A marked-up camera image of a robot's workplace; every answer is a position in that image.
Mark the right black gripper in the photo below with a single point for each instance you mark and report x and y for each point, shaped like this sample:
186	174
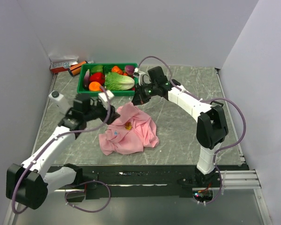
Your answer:
138	99

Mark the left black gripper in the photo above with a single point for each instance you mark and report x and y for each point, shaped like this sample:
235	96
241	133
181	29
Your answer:
114	115

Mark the pink garment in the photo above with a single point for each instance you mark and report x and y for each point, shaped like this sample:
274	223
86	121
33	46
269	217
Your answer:
125	142

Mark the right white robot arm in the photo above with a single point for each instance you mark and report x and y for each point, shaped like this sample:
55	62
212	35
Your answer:
211	122

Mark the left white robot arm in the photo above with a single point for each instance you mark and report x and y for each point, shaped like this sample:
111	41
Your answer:
30	182

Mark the toy napa cabbage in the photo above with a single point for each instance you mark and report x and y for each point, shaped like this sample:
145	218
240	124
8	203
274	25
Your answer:
117	82

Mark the toy purple onion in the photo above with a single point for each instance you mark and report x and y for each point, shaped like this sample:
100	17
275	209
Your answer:
129	69

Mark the toy orange fruit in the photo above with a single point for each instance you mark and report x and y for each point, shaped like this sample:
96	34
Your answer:
95	86

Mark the toy orange carrot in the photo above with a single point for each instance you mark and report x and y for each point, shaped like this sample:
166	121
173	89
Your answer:
117	70

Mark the toy red bell pepper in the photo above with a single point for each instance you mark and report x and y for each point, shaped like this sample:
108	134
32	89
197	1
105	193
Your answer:
97	77

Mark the toy purple eggplant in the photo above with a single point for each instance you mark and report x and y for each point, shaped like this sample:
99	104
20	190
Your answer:
86	80

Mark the toy green pepper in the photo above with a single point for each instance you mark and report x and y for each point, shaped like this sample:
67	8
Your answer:
97	69

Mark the white bottle grey cap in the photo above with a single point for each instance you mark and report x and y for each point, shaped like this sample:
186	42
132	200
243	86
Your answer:
60	101

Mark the orange black cylinder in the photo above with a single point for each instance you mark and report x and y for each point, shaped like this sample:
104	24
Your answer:
75	69

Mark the red white cardboard box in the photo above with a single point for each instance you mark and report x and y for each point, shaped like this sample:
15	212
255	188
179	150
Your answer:
63	66

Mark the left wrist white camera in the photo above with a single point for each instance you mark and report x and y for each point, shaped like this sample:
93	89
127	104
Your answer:
105	97

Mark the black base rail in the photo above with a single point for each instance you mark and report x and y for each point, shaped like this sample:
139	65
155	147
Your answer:
101	181

